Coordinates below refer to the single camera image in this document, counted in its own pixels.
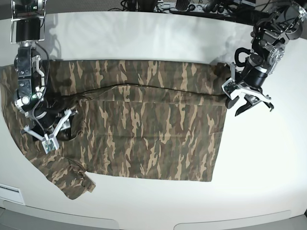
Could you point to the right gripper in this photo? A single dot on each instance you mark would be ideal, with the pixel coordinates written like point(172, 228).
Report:
point(52, 122)

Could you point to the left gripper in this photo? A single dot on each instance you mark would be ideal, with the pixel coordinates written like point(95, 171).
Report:
point(249, 71)

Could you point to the camouflage T-shirt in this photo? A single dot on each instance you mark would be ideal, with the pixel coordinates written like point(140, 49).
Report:
point(140, 119)

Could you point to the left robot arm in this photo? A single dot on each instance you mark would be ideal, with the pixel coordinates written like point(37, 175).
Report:
point(271, 34)

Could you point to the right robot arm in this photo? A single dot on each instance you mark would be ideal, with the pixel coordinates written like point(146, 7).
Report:
point(27, 30)

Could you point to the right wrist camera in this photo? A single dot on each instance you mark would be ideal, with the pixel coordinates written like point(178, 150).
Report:
point(50, 145)

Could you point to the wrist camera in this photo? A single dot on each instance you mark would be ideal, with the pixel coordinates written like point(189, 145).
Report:
point(50, 145)
point(229, 89)

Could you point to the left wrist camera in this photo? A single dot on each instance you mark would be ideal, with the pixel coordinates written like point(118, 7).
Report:
point(229, 89)

